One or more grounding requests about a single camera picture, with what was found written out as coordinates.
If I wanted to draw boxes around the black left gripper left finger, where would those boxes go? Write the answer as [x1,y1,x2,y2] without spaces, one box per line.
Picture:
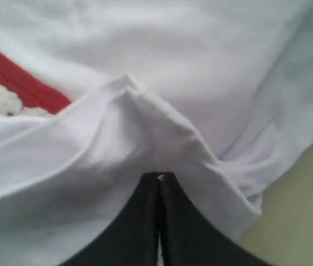
[62,173,159,266]

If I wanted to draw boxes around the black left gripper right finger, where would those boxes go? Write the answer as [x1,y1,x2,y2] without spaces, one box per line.
[158,173,267,266]

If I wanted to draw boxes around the white t-shirt red Chinese patch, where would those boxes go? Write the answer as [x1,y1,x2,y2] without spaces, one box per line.
[0,1,313,265]

